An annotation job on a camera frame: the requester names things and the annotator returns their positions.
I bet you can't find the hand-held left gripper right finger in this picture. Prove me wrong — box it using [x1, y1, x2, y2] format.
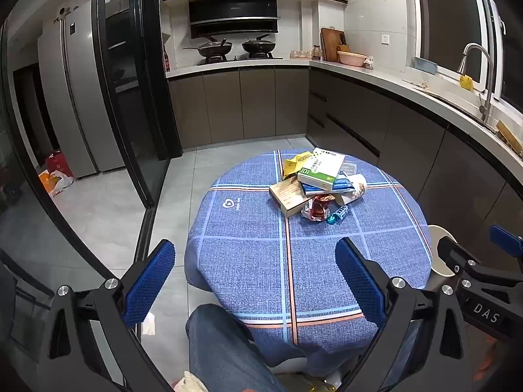
[335, 237, 489, 392]

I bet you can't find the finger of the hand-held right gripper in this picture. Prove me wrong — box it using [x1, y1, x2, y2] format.
[436, 236, 478, 277]
[489, 224, 523, 272]

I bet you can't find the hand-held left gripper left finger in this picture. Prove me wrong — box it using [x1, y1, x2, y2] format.
[39, 239, 176, 392]

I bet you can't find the white paper cup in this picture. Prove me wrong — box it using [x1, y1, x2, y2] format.
[335, 173, 368, 207]
[425, 224, 462, 290]

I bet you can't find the teal candy wrapper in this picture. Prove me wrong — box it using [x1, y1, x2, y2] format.
[328, 205, 350, 225]

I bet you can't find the red snack wrapper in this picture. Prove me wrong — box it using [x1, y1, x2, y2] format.
[301, 194, 336, 222]

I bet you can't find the blue and white box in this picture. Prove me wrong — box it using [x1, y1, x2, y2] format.
[302, 173, 354, 196]

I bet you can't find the brown cardboard box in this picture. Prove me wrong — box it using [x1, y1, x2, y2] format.
[269, 180, 317, 218]

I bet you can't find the white and green box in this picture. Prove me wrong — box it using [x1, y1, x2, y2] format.
[297, 147, 346, 190]

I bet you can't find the yellow snack wrapper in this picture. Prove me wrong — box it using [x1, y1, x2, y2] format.
[283, 152, 313, 181]

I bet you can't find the person's leg in jeans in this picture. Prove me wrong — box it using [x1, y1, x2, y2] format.
[186, 304, 287, 392]

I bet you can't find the blue plaid tablecloth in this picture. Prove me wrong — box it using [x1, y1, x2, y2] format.
[184, 149, 434, 366]

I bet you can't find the orange and white plastic bag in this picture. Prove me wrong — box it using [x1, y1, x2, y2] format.
[39, 170, 75, 197]

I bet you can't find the red bag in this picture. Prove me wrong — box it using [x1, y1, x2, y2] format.
[46, 151, 73, 180]

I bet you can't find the steel kitchen faucet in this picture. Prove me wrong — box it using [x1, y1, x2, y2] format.
[458, 43, 496, 121]

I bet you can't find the black glass sliding door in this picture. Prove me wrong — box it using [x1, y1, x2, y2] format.
[92, 0, 182, 209]

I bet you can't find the silver refrigerator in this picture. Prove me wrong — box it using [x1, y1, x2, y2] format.
[38, 2, 125, 179]

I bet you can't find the kitchen window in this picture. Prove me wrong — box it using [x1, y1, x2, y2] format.
[414, 0, 523, 107]

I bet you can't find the black gas stove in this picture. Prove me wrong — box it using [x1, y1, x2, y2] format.
[197, 54, 284, 66]

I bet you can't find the black wok with lid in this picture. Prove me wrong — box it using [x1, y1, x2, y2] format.
[182, 38, 233, 58]

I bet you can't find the wooden cutting board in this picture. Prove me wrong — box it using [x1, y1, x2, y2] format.
[320, 27, 348, 62]

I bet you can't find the black range hood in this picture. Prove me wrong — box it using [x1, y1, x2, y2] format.
[189, 0, 282, 37]

